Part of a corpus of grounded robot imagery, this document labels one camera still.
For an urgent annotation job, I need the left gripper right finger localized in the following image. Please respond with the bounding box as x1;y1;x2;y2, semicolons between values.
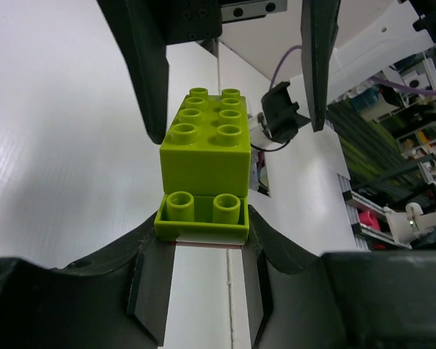
242;207;436;348

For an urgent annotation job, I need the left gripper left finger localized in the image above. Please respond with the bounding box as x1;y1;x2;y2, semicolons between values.
0;219;175;348

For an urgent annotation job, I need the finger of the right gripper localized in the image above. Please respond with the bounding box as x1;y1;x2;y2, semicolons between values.
301;0;341;132

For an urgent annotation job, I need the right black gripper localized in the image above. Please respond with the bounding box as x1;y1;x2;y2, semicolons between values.
97;0;288;145

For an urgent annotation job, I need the red green purple lego stack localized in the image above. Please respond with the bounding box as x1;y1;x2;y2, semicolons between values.
154;87;251;246

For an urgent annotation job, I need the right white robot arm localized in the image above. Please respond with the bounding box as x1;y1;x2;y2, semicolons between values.
98;1;436;144

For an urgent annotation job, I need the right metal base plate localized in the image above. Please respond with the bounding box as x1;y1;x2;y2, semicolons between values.
249;148;270;197

